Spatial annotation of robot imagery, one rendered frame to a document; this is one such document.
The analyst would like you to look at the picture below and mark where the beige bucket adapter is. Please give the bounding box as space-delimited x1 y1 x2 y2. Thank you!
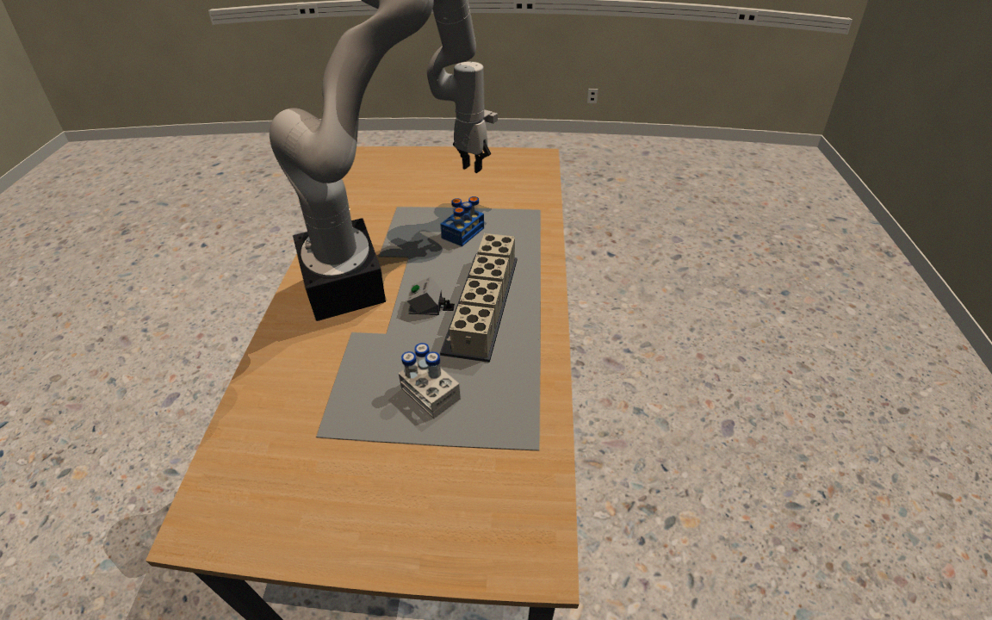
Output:
460 278 502 328
469 255 509 302
478 233 515 278
449 304 494 357

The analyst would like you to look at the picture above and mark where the beige tube rack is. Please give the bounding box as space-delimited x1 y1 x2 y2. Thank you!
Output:
400 361 461 418

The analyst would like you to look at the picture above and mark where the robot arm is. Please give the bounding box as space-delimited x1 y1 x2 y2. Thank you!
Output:
270 0 498 277

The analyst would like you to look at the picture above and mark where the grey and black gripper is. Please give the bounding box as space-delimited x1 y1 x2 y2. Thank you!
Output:
453 119 491 173

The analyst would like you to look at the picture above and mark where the blue tube rack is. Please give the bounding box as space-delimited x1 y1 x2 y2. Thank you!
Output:
441 212 484 246

